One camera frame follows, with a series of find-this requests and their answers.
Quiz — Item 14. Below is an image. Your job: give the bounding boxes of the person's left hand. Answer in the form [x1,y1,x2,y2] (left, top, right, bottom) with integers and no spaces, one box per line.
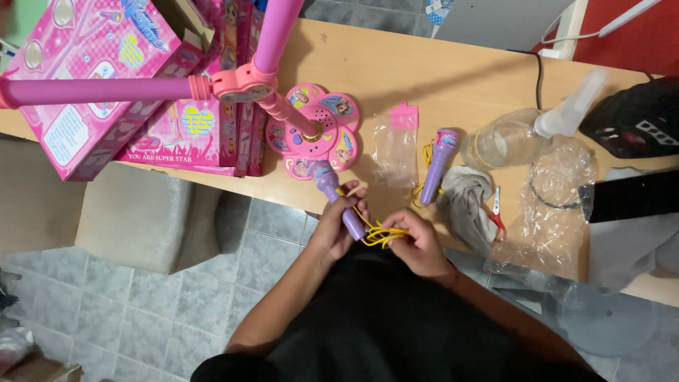
[309,180,370,263]

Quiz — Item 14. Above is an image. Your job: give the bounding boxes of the pink toy microphone stand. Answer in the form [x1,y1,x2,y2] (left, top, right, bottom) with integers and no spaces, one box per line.
[0,0,331,140]

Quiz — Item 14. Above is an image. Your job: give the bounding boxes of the large crumpled clear plastic bag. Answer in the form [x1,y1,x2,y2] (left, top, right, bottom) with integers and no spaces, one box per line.
[484,139,601,283]

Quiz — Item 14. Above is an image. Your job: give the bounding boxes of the person's black clothing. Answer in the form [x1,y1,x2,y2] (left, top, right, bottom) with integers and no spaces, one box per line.
[190,243,610,382]

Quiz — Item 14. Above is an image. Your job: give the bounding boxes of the large pink toy box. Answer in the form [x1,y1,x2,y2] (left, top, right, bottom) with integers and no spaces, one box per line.
[0,0,217,182]

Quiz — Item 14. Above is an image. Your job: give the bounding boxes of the clear plastic spray bottle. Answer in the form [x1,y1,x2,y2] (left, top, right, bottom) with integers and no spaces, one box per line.
[459,66,609,173]

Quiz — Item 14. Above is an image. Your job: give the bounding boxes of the grey upholstered stool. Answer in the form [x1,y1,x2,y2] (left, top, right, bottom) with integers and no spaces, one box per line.
[74,161,225,276]

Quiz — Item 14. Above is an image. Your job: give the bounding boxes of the black bag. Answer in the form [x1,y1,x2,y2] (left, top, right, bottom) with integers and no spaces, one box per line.
[578,76,679,160]

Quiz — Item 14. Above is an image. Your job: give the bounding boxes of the blue white patterned packet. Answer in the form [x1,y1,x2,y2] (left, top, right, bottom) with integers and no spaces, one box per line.
[423,0,456,27]

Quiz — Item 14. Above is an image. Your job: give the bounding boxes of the brown cardboard box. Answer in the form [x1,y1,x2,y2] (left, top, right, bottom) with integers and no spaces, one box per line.
[0,351,85,382]

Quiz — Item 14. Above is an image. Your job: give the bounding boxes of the yellow microphone cord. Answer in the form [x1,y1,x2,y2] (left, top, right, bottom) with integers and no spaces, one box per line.
[411,140,437,209]
[350,204,412,250]

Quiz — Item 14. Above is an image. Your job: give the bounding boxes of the grey round fan base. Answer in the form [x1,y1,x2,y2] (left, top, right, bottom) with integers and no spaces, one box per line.
[559,282,661,359]

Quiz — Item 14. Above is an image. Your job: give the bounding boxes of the white cable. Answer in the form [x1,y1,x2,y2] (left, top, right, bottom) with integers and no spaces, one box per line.
[540,0,665,46]

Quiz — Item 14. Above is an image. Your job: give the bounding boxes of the red-handled scissors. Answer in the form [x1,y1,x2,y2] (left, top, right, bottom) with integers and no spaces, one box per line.
[488,185,508,243]

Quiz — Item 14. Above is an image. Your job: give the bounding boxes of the beige upholstered stool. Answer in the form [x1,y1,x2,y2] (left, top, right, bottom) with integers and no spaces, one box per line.
[0,133,90,256]

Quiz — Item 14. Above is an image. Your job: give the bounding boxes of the black cable loop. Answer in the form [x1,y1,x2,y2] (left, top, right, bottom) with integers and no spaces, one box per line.
[529,174,585,211]

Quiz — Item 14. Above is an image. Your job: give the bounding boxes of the grey board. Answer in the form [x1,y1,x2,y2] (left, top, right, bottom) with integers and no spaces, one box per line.
[434,0,578,52]

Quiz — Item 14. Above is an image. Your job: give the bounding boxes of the black flat box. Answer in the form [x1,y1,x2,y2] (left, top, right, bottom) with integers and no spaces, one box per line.
[578,169,679,225]

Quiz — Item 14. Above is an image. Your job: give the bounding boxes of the purple toy microphone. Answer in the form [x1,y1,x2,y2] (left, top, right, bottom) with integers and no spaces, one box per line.
[419,127,460,208]
[311,159,368,243]

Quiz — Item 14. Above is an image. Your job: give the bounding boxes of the pink flower-shaped stand base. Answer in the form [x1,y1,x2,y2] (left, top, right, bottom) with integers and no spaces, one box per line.
[265,83,361,181]

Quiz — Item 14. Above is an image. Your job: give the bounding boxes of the small clear bag pink header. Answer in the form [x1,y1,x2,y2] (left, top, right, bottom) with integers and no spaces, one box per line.
[370,100,421,190]

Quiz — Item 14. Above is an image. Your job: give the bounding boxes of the person's right hand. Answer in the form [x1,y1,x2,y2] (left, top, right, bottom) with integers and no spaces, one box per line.
[381,208,459,283]

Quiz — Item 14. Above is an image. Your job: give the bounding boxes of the grey cloth rag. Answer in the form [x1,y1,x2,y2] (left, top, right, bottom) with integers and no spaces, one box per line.
[437,165,500,256]

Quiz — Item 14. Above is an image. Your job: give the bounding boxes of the black power cable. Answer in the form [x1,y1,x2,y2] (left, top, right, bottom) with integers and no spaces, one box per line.
[505,49,545,111]

